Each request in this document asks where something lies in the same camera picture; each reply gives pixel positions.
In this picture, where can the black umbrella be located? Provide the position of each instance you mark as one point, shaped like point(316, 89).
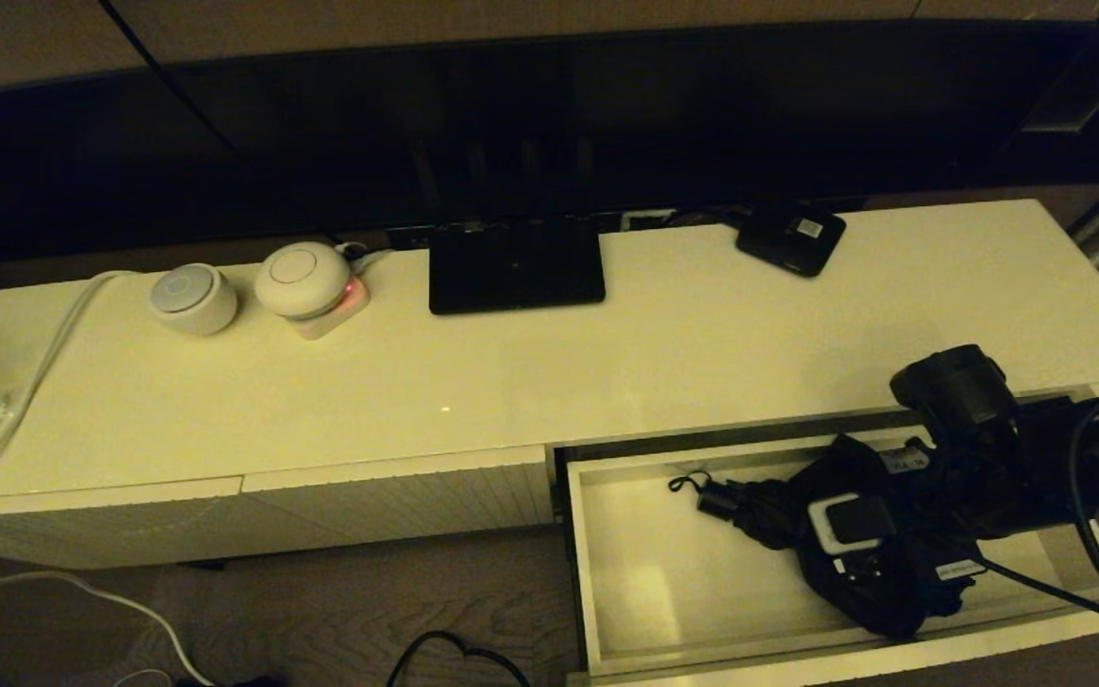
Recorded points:
point(769, 510)

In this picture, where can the white power strip red light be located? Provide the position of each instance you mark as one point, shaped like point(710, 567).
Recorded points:
point(330, 322)

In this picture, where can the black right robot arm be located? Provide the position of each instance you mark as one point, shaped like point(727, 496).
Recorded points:
point(1098, 453)

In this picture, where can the small black set-top box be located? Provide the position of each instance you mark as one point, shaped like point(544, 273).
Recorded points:
point(790, 239)

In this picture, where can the white round dome device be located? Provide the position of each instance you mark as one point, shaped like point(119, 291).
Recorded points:
point(301, 277)

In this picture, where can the black television screen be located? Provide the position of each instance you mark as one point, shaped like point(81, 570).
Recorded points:
point(511, 124)

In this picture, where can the white speaker with grey top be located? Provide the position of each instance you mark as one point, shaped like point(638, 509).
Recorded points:
point(193, 299)

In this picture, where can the white ribbed cabinet drawer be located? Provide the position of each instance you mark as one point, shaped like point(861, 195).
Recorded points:
point(664, 572)

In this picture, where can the white tv cabinet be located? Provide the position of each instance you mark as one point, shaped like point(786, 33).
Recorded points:
point(511, 382)

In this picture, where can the black television base plate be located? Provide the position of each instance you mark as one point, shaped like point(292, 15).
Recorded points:
point(511, 272)

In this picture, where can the white ribbed cabinet door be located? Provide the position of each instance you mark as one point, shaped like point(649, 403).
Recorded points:
point(82, 530)
point(397, 496)

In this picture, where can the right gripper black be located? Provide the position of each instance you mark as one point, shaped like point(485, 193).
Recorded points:
point(960, 496)

